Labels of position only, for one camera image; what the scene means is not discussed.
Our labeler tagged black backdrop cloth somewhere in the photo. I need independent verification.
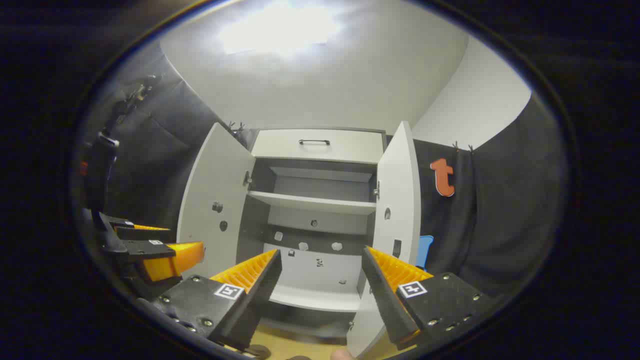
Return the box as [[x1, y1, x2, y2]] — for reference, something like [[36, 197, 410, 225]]
[[75, 40, 568, 301]]

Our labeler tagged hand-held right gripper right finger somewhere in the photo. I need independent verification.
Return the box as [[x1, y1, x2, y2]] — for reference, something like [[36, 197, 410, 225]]
[[361, 245, 493, 351]]

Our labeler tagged white cabinet shelf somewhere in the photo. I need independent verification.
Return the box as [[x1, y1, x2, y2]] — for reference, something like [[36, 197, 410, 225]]
[[247, 190, 377, 216]]

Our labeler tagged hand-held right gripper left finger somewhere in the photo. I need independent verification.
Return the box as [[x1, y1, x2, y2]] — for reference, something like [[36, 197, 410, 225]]
[[150, 248, 282, 352]]

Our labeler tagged white cabinet drawer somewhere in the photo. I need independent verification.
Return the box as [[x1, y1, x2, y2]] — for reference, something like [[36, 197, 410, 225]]
[[251, 129, 385, 165]]

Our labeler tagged white shoe cabinet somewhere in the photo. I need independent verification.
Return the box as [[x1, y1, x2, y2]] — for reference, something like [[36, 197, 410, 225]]
[[176, 121, 422, 358]]

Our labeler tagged white shoe cabinet door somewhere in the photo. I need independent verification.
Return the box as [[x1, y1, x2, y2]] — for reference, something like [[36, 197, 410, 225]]
[[346, 121, 422, 358], [176, 122, 257, 281]]

